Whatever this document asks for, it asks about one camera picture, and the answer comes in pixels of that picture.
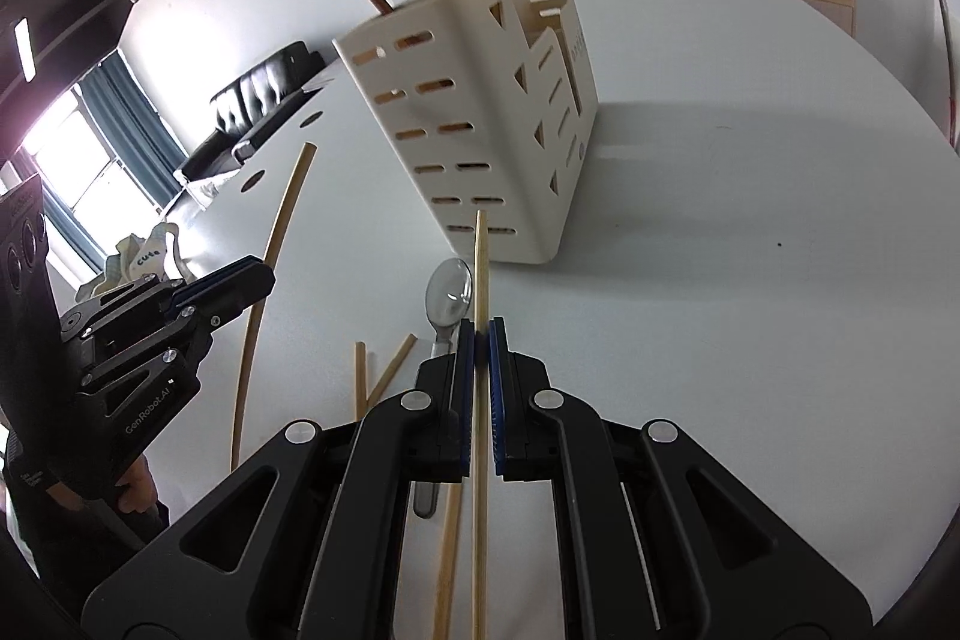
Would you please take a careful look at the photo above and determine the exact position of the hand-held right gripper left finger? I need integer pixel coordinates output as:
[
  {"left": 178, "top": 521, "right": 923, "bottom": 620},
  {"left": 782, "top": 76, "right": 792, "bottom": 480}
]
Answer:
[{"left": 81, "top": 317, "right": 476, "bottom": 640}]

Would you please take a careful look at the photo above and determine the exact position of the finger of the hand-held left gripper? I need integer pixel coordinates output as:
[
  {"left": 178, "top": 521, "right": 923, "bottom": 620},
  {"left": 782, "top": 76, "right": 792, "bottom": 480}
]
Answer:
[
  {"left": 75, "top": 284, "right": 275, "bottom": 416},
  {"left": 60, "top": 257, "right": 275, "bottom": 341}
]

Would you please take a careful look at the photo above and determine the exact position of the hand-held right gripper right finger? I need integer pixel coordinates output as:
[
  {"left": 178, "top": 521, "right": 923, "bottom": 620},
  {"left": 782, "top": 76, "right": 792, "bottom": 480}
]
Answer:
[{"left": 487, "top": 316, "right": 875, "bottom": 640}]

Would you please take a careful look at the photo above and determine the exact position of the metal spoon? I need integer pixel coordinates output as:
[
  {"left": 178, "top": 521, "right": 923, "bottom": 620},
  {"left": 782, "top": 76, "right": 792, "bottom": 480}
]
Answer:
[{"left": 411, "top": 257, "right": 475, "bottom": 519}]

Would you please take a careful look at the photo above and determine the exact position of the cream slotted utensil holder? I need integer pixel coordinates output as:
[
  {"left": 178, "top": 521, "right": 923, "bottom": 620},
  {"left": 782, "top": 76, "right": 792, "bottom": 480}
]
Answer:
[{"left": 332, "top": 0, "right": 599, "bottom": 266}]

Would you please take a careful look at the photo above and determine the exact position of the person's left hand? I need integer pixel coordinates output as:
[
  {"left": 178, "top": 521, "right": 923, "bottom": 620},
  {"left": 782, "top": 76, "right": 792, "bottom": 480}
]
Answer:
[{"left": 112, "top": 456, "right": 170, "bottom": 528}]

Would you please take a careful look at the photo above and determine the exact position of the cream tote bag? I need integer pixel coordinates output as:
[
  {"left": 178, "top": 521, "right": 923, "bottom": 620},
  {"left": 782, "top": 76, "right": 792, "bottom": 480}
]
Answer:
[{"left": 79, "top": 222, "right": 196, "bottom": 304}]

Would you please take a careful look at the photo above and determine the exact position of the window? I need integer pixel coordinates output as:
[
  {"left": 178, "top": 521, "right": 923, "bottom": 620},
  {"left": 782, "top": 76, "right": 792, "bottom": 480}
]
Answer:
[{"left": 0, "top": 85, "right": 162, "bottom": 281}]

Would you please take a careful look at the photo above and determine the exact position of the blue-grey curtain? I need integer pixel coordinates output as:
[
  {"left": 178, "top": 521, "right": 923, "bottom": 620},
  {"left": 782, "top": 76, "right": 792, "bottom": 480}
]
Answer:
[{"left": 79, "top": 47, "right": 188, "bottom": 210}]

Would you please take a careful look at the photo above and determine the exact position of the black leather sofa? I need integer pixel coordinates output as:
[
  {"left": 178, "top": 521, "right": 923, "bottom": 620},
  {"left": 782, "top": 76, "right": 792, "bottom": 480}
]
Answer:
[{"left": 180, "top": 40, "right": 325, "bottom": 184}]

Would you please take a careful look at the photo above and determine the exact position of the ceiling light bar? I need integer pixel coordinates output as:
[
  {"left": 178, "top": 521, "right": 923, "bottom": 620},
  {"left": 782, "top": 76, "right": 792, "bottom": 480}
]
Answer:
[{"left": 13, "top": 16, "right": 36, "bottom": 82}]

